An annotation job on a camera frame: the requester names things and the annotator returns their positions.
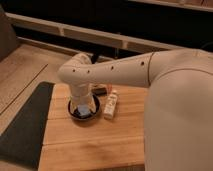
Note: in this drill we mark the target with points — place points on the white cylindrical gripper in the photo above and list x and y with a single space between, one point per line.
80 95

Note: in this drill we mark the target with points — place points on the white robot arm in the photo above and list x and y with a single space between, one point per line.
178 115

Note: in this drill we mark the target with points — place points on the blue packet in bowl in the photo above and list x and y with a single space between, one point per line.
84 110

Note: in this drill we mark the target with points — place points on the black round bowl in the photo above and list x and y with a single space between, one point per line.
93 107

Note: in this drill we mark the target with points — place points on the dark rectangular block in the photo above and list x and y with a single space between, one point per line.
99 90

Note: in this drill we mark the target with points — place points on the white bottle lying down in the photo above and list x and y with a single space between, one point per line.
110 105

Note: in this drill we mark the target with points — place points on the dark floor mat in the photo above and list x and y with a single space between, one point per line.
21 142

